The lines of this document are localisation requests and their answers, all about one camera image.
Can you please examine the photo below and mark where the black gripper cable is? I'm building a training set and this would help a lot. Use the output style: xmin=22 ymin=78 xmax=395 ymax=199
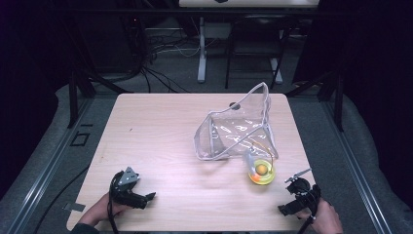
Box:
xmin=296 ymin=213 xmax=319 ymax=234
xmin=107 ymin=176 xmax=121 ymax=234

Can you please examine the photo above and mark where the clear plastic bag white trim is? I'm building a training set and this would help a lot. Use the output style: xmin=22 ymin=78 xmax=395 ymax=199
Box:
xmin=193 ymin=81 xmax=280 ymax=162

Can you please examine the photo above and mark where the black metal stand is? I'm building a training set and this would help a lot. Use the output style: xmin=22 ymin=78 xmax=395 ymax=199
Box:
xmin=285 ymin=69 xmax=345 ymax=133
xmin=66 ymin=67 xmax=134 ymax=130

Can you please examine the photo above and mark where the metal floor rail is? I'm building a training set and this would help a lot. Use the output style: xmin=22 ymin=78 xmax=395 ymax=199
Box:
xmin=320 ymin=97 xmax=394 ymax=234
xmin=5 ymin=97 xmax=95 ymax=234

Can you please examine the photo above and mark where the black floor cable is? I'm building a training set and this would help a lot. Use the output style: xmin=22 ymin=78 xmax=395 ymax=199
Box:
xmin=32 ymin=165 xmax=92 ymax=234

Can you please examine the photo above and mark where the white desk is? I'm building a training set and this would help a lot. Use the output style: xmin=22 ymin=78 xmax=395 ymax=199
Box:
xmin=177 ymin=0 xmax=320 ymax=84

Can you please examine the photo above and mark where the grey tape strip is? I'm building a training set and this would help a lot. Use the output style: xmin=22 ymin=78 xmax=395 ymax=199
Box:
xmin=62 ymin=202 xmax=87 ymax=213

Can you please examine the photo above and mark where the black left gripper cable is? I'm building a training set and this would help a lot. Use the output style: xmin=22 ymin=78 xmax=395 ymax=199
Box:
xmin=107 ymin=176 xmax=121 ymax=234

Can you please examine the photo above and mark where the dark sleeve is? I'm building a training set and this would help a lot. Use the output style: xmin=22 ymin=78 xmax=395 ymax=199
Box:
xmin=69 ymin=221 xmax=100 ymax=234

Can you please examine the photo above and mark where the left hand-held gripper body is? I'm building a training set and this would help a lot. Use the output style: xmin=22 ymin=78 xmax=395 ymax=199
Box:
xmin=109 ymin=166 xmax=148 ymax=210

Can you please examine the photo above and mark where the person's left hand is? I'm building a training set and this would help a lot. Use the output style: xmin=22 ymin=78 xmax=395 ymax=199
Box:
xmin=78 ymin=191 xmax=131 ymax=227

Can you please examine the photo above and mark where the person's right hand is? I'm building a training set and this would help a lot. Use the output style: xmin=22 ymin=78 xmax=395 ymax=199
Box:
xmin=295 ymin=197 xmax=344 ymax=234

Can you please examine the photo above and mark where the yellow round toy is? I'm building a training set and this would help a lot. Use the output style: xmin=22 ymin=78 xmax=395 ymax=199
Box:
xmin=243 ymin=140 xmax=277 ymax=186

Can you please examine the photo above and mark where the bundle of floor cables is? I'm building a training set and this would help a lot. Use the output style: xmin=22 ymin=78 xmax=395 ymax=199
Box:
xmin=120 ymin=16 xmax=228 ymax=95

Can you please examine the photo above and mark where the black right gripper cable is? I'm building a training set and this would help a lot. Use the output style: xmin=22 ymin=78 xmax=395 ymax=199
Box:
xmin=296 ymin=213 xmax=319 ymax=234

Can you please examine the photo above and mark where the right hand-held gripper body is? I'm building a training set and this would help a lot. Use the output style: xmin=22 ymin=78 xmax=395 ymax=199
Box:
xmin=284 ymin=167 xmax=322 ymax=213

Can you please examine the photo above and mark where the black tape square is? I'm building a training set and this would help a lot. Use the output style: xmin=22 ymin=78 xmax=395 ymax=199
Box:
xmin=69 ymin=123 xmax=94 ymax=147

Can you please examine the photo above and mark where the black chair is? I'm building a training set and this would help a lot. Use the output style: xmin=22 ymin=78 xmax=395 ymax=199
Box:
xmin=224 ymin=14 xmax=295 ymax=91

